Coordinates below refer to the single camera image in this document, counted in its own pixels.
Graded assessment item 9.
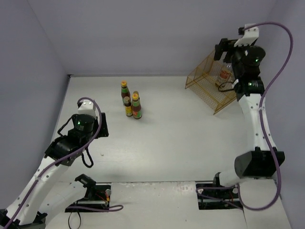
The purple cable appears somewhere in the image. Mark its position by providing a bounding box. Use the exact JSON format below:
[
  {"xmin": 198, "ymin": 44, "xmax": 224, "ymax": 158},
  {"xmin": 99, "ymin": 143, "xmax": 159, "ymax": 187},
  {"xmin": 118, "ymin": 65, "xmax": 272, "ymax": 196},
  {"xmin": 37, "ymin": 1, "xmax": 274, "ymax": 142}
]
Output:
[
  {"xmin": 195, "ymin": 21, "xmax": 294, "ymax": 211},
  {"xmin": 2, "ymin": 97, "xmax": 103, "ymax": 229}
]

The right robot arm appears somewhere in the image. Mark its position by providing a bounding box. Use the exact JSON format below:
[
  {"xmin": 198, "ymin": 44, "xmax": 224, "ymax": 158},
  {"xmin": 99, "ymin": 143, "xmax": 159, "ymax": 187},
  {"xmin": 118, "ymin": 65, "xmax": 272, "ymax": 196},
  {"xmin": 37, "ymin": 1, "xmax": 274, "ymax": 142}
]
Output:
[{"xmin": 211, "ymin": 38, "xmax": 285, "ymax": 197}]

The right black coiled cable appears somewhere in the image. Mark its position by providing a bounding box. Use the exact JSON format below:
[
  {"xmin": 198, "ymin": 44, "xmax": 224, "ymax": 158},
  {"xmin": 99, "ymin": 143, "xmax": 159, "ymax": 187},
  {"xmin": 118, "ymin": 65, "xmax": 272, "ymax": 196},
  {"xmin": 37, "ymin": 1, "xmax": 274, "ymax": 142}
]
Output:
[{"xmin": 217, "ymin": 80, "xmax": 238, "ymax": 93}]

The clear bottle black cap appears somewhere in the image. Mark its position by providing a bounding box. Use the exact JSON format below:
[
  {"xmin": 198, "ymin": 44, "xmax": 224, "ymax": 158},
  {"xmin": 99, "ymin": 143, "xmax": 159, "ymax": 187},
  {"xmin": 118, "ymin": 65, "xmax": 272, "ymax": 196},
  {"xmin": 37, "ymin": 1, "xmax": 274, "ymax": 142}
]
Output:
[{"xmin": 215, "ymin": 63, "xmax": 233, "ymax": 93}]

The thin black wire loop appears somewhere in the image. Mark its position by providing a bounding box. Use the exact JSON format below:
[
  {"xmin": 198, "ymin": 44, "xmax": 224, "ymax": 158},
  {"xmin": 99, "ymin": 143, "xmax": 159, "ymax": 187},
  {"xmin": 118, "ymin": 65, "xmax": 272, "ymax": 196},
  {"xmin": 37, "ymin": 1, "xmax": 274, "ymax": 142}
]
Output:
[{"xmin": 68, "ymin": 211, "xmax": 81, "ymax": 229}]

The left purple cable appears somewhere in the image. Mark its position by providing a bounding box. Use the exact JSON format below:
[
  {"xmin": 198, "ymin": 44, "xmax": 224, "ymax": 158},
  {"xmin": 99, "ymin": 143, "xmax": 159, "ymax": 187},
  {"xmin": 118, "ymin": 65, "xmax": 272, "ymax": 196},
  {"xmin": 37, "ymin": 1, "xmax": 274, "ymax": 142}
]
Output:
[{"xmin": 2, "ymin": 97, "xmax": 103, "ymax": 229}]

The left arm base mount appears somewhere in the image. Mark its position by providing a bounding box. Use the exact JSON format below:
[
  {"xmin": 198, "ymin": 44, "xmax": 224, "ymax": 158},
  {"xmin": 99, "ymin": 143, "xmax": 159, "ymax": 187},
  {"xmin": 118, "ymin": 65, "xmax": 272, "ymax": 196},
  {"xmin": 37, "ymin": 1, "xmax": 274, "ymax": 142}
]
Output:
[{"xmin": 65, "ymin": 183, "xmax": 112, "ymax": 213}]

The black coiled cable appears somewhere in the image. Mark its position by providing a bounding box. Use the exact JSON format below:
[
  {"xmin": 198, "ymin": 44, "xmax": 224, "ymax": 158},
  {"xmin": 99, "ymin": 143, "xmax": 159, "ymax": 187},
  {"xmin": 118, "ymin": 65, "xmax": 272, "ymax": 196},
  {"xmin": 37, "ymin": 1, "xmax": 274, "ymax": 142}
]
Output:
[
  {"xmin": 81, "ymin": 147, "xmax": 94, "ymax": 168},
  {"xmin": 217, "ymin": 80, "xmax": 238, "ymax": 93}
]

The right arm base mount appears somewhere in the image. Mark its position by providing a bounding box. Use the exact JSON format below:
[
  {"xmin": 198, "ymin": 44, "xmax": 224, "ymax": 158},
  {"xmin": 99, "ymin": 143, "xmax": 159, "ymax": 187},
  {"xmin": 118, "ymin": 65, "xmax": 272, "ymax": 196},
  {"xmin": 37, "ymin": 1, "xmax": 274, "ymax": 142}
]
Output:
[{"xmin": 195, "ymin": 183, "xmax": 243, "ymax": 210}]

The left black coiled cable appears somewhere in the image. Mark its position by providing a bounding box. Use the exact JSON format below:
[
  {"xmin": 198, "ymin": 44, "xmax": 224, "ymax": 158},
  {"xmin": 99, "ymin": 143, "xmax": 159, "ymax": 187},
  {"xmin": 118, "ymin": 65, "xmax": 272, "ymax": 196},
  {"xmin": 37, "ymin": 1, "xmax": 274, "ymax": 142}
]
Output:
[{"xmin": 81, "ymin": 147, "xmax": 94, "ymax": 168}]

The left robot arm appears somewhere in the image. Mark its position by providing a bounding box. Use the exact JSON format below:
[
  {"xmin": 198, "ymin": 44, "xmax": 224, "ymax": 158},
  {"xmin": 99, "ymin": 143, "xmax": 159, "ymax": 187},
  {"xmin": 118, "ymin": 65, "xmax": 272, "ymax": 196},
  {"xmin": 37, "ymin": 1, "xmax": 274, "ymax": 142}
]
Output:
[{"xmin": 0, "ymin": 111, "xmax": 109, "ymax": 229}]

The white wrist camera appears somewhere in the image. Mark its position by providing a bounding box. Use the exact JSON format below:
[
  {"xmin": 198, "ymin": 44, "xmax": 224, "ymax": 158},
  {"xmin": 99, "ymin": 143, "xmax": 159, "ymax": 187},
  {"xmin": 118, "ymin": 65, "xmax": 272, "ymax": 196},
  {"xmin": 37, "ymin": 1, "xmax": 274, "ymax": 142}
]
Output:
[
  {"xmin": 77, "ymin": 100, "xmax": 97, "ymax": 118},
  {"xmin": 234, "ymin": 24, "xmax": 259, "ymax": 47}
]

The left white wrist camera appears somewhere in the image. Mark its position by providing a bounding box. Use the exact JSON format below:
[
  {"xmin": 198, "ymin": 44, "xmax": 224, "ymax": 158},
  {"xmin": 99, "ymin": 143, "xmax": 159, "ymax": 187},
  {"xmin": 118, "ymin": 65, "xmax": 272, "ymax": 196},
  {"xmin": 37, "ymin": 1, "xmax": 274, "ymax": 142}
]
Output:
[{"xmin": 77, "ymin": 100, "xmax": 97, "ymax": 118}]

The yellow wire basket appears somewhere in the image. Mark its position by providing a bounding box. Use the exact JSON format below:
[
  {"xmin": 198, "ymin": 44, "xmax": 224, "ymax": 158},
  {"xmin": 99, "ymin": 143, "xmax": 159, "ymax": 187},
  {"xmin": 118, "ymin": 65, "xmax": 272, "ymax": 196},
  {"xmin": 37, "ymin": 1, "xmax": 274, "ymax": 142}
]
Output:
[{"xmin": 185, "ymin": 51, "xmax": 236, "ymax": 114}]

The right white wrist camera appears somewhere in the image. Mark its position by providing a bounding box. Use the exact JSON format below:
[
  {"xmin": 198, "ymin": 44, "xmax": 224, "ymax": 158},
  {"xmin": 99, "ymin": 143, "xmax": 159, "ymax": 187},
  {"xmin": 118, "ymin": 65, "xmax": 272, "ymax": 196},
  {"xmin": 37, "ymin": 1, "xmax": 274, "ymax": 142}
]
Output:
[{"xmin": 234, "ymin": 24, "xmax": 259, "ymax": 47}]

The small yellow-label brown bottle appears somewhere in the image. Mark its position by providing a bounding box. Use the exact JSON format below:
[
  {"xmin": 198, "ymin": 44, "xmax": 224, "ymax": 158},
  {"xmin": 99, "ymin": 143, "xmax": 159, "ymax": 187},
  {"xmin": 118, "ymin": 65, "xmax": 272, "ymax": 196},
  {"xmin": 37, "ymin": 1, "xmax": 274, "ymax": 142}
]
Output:
[{"xmin": 124, "ymin": 96, "xmax": 133, "ymax": 117}]

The green-label sauce bottle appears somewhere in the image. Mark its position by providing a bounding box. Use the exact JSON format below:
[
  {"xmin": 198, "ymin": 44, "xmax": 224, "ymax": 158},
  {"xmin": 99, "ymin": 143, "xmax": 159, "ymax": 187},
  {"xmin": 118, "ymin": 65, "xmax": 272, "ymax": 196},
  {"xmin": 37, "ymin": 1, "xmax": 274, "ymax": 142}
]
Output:
[
  {"xmin": 121, "ymin": 81, "xmax": 131, "ymax": 101},
  {"xmin": 132, "ymin": 93, "xmax": 142, "ymax": 119}
]

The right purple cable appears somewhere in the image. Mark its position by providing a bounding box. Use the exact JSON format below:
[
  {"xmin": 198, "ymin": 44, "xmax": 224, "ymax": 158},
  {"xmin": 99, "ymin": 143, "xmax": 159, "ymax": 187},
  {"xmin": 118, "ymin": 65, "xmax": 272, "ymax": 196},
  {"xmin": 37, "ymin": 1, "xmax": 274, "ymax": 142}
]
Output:
[{"xmin": 195, "ymin": 21, "xmax": 294, "ymax": 211}]

